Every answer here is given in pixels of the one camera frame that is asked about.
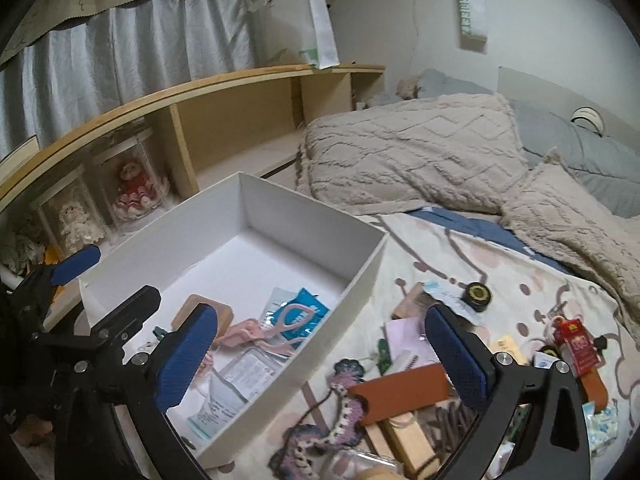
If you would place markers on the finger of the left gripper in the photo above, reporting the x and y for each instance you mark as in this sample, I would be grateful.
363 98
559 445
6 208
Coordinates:
103 349
38 289

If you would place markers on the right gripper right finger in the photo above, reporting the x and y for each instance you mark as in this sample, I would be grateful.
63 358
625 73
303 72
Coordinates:
553 443

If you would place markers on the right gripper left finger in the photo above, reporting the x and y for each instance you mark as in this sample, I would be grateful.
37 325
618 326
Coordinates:
156 382

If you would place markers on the pink plastic scissors tool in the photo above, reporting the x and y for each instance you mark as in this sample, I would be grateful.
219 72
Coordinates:
271 339

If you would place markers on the white document pouch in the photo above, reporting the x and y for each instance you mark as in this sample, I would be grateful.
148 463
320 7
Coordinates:
242 380

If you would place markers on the cream dress doll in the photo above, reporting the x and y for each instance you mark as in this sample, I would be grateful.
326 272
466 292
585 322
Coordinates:
78 228

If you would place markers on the tan square pad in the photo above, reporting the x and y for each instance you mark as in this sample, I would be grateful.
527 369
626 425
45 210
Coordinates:
194 302

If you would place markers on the red cardboard box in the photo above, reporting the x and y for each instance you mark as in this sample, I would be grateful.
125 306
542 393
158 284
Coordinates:
575 345

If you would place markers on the blue sachet packet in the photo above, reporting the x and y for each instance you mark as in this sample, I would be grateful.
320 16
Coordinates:
298 314

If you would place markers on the red dress doll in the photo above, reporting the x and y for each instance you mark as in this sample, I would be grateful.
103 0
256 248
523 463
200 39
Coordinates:
137 193

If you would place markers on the white cardboard storage box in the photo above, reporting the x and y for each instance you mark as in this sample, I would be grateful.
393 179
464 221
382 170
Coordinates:
234 243

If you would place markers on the crochet multicolour piece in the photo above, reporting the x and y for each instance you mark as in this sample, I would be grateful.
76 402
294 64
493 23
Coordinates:
333 423

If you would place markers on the black yellow tape roll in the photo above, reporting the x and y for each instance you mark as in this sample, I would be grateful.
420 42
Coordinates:
477 296

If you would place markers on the brown leather case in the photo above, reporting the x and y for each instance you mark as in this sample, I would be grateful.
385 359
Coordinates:
396 394

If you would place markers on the wooden bedside shelf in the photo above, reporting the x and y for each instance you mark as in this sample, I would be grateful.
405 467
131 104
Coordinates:
193 134

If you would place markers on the cartoon print bed sheet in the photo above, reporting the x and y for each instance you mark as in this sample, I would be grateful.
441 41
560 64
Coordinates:
525 292

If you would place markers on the grey curtain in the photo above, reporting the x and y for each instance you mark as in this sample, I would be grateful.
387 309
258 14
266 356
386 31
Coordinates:
87 67

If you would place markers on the grey pillow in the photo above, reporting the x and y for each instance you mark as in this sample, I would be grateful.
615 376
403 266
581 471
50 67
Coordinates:
606 168

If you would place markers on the beige textured blanket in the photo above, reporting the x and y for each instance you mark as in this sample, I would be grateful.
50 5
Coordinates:
463 152

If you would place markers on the white paper shopping bag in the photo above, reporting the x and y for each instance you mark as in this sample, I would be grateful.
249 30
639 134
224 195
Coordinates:
295 32

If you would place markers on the hanging sweet paper bag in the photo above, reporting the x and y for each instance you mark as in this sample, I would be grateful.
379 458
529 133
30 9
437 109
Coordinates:
473 24

